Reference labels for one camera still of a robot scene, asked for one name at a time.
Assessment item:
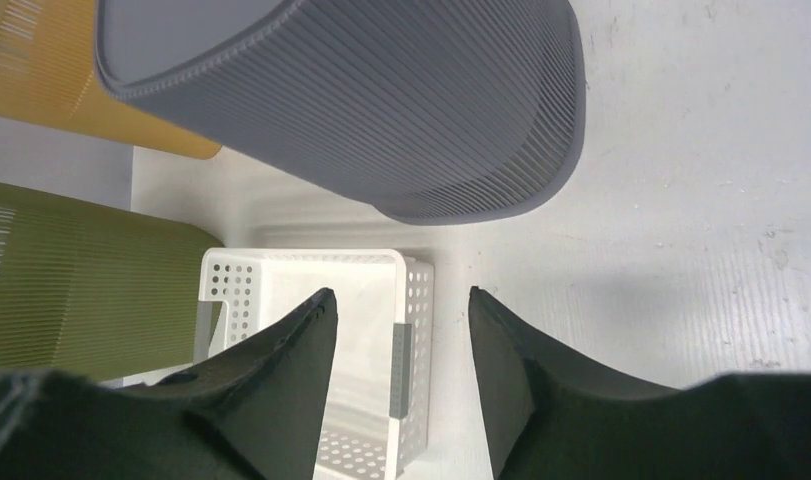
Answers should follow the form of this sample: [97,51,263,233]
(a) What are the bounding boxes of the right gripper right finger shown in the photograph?
[468,287,811,479]

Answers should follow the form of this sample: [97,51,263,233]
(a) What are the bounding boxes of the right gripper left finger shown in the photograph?
[0,288,338,479]

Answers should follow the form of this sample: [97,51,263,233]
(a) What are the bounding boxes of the white perforated plastic basket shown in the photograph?
[113,248,434,479]

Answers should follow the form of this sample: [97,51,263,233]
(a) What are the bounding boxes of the grey mesh waste bin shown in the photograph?
[94,0,586,225]

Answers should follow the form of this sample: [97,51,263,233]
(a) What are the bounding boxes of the green mesh waste bin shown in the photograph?
[0,183,220,381]

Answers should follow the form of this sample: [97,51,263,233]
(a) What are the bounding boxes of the yellow mesh waste bin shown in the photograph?
[0,0,221,159]

